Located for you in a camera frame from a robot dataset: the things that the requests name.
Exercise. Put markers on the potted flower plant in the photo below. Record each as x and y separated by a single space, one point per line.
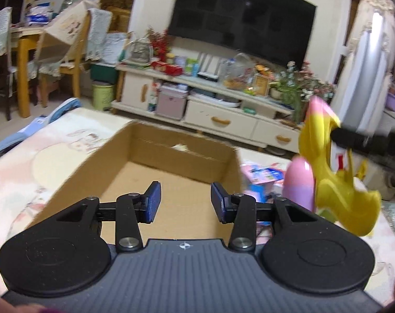
298 86

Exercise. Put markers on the yellow pink toy figure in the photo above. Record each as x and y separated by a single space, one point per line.
311 183

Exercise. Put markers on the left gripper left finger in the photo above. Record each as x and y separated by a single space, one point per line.
65 253

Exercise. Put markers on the pink storage box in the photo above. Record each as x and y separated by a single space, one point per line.
171 102

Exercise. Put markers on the red berry decoration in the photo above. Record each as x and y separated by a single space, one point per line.
161 42

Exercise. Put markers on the white standing air conditioner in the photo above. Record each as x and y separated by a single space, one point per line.
363 85

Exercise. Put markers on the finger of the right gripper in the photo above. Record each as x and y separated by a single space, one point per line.
365 144

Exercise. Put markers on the red tin box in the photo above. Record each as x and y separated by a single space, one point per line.
166 68

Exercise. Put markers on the wooden dining table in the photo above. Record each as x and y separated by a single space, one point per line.
23 40

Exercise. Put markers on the cream TV stand cabinet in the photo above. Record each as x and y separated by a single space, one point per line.
210 108

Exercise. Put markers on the pink blue picture box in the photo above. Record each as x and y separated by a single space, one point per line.
263 181

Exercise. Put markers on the cardboard box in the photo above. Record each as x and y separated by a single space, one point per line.
185 164

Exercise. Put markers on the wooden dining chair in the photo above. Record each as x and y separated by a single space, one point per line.
61 46

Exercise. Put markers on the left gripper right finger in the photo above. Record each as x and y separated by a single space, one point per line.
306 252

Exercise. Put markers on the black flat screen television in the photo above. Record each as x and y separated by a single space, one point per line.
275 30

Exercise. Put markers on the framed picture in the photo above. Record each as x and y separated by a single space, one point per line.
261 85

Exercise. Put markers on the green trash bin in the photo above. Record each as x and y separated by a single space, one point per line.
102 94

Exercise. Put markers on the plastic snack bag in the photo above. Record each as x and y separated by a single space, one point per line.
237 73

